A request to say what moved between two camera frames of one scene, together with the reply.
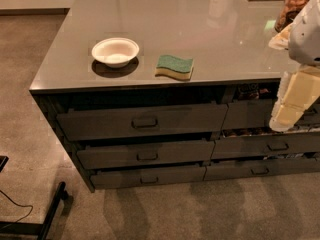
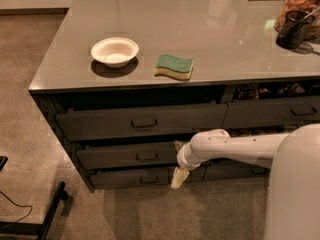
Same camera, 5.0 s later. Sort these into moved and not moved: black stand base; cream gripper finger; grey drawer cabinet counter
Moved: cream gripper finger
Not moved: black stand base; grey drawer cabinet counter
